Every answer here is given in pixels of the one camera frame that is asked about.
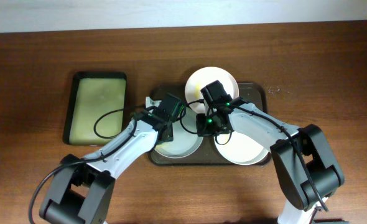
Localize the white grey plastic plate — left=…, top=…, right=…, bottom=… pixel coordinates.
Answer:
left=155, top=109, right=203, bottom=159

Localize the cream plastic plate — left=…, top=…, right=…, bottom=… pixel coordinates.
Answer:
left=215, top=132, right=269, bottom=166

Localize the pink plastic plate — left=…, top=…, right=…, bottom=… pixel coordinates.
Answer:
left=184, top=67, right=239, bottom=113

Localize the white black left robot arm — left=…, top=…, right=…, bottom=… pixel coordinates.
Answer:
left=39, top=94, right=185, bottom=223

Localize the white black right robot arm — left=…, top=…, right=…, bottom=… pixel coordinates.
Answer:
left=197, top=96, right=345, bottom=223

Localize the dark brown serving tray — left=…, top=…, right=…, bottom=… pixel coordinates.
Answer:
left=148, top=83, right=272, bottom=166

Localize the black tray with soapy water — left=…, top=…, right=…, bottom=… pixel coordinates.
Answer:
left=62, top=71, right=127, bottom=146

